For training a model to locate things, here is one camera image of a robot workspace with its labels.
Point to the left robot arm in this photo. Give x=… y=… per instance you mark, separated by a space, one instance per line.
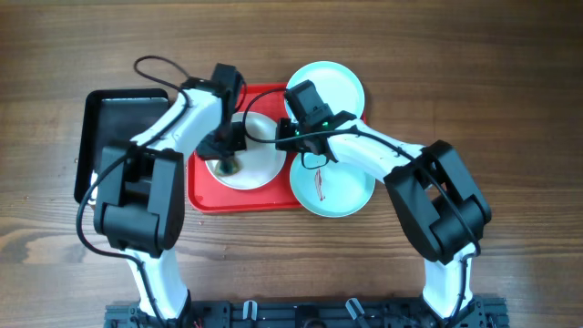
x=140 y=190

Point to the green sponge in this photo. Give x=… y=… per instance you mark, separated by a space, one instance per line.
x=227 y=167

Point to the black rectangular tray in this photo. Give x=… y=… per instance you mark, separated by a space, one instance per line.
x=114 y=114

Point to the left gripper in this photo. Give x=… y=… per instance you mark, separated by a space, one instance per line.
x=208 y=151

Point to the light blue plate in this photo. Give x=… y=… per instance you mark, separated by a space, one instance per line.
x=329 y=189
x=337 y=86

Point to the red plastic tray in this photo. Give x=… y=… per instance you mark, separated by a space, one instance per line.
x=209 y=196

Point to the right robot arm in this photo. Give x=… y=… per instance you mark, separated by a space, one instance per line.
x=441 y=210

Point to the white plate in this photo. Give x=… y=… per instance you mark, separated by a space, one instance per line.
x=259 y=163

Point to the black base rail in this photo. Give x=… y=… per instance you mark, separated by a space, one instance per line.
x=397 y=312

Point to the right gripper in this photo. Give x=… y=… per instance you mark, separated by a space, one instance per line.
x=285 y=126

